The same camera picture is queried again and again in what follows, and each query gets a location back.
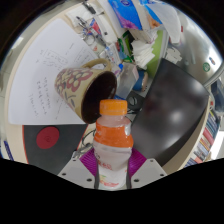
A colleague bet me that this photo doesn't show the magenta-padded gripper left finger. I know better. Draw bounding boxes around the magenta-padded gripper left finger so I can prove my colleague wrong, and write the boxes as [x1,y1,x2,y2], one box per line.
[57,147,101,190]

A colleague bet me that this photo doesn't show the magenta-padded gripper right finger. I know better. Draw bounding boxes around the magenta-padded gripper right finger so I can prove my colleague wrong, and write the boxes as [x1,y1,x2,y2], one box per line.
[125,147,168,190]

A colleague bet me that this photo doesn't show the orange-capped drink bottle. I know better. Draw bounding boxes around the orange-capped drink bottle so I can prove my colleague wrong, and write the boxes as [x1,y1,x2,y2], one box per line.
[92,98,135,191]

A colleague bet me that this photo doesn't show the black desk mat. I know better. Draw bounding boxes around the black desk mat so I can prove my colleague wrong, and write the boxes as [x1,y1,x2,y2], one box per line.
[21,123,89,176]

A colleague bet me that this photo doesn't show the black computer monitor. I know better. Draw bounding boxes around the black computer monitor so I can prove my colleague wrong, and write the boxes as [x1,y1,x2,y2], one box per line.
[125,58,211,168]

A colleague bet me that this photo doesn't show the floral ceramic mug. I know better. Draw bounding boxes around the floral ceramic mug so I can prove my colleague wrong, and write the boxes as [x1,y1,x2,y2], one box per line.
[54,58,118,125]

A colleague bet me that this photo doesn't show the blue round container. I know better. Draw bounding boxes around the blue round container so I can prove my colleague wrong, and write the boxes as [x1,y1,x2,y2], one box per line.
[132,69,149,92]

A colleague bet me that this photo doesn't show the clear plastic box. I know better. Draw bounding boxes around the clear plastic box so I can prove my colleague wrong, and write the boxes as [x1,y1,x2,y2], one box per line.
[115,61,139,99]

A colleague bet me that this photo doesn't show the large white paper sheet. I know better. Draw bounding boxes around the large white paper sheet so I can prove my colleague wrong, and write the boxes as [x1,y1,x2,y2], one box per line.
[7,18,111,126]

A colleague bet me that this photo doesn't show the pile of white napkins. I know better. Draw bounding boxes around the pile of white napkins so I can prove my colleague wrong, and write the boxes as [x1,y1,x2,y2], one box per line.
[130,39,157,70]

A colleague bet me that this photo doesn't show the metal scissors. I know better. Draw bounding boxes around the metal scissors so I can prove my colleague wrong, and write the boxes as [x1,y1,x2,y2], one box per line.
[75,15,101,46]

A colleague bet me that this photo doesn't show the blue tissue box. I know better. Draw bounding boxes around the blue tissue box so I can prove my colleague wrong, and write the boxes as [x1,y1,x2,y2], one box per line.
[138,0,183,46]

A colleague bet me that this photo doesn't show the blue tissue pack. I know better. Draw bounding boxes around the blue tissue pack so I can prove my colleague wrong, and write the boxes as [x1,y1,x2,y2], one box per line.
[108,0,144,31]

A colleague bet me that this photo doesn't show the wall shelf with books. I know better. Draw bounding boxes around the wall shelf with books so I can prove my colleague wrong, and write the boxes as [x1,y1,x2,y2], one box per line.
[162,96,224,175]

